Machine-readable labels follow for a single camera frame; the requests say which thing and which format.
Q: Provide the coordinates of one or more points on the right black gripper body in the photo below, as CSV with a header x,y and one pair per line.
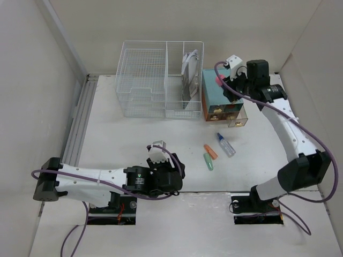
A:
x,y
240,83

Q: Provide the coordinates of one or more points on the pink capped marker tube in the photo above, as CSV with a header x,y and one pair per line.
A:
x,y
219,79

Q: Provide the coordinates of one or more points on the clear bottle blue cap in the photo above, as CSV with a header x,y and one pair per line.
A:
x,y
226,146

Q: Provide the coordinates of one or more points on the grey setup guide booklet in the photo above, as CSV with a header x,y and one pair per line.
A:
x,y
188,72

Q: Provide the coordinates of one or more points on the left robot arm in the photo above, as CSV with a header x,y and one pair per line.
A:
x,y
98,187

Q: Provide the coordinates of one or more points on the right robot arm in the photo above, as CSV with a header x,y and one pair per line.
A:
x,y
307,165

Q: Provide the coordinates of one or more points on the green translucent case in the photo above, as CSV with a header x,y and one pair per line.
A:
x,y
208,161

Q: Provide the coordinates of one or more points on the orange translucent case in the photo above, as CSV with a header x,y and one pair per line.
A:
x,y
211,152

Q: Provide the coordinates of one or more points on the teal orange drawer cabinet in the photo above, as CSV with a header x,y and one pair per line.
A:
x,y
216,107

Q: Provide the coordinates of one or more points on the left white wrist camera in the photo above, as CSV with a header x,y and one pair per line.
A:
x,y
157,153

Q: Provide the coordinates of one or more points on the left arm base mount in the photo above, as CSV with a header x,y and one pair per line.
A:
x,y
120,212

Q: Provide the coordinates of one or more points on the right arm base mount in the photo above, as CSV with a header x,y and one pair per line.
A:
x,y
248,209

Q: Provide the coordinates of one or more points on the white wire desk organizer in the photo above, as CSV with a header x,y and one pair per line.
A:
x,y
148,80

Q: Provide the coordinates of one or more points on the aluminium rail frame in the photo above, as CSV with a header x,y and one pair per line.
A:
x,y
78,121

